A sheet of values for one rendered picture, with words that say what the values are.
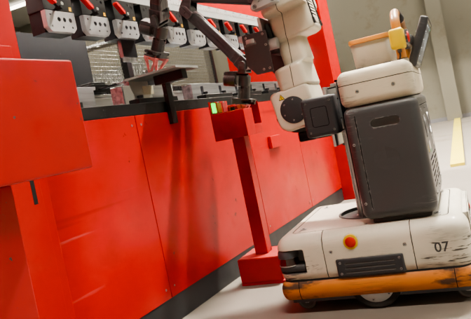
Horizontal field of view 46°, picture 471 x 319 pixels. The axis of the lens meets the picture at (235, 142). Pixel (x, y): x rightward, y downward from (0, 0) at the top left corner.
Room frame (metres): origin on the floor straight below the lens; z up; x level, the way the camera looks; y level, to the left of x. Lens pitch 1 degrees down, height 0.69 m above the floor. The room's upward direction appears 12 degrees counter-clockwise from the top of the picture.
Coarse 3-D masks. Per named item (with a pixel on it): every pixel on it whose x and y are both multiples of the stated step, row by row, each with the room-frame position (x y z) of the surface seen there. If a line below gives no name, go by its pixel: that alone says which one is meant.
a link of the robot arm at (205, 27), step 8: (184, 8) 2.59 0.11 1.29; (184, 16) 2.60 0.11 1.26; (192, 16) 2.60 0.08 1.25; (200, 16) 2.61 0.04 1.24; (192, 24) 2.63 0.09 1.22; (200, 24) 2.61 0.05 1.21; (208, 24) 2.60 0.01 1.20; (208, 32) 2.60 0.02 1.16; (216, 32) 2.58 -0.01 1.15; (216, 40) 2.59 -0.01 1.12; (224, 40) 2.57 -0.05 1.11; (224, 48) 2.57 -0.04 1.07; (232, 48) 2.56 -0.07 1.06; (232, 56) 2.56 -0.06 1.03; (240, 56) 2.54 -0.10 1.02
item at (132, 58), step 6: (120, 42) 2.43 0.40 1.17; (126, 42) 2.46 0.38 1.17; (132, 42) 2.50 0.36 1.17; (120, 48) 2.43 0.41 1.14; (126, 48) 2.45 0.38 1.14; (132, 48) 2.49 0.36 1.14; (120, 54) 2.44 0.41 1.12; (126, 54) 2.45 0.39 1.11; (132, 54) 2.49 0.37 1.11; (126, 60) 2.45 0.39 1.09; (132, 60) 2.49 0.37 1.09
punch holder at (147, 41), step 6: (138, 6) 2.55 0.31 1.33; (144, 6) 2.58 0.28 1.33; (138, 12) 2.55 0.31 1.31; (144, 12) 2.57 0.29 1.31; (138, 18) 2.56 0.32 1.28; (138, 24) 2.56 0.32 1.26; (144, 36) 2.55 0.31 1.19; (150, 36) 2.57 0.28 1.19; (138, 42) 2.57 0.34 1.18; (144, 42) 2.59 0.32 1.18; (150, 42) 2.62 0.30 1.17
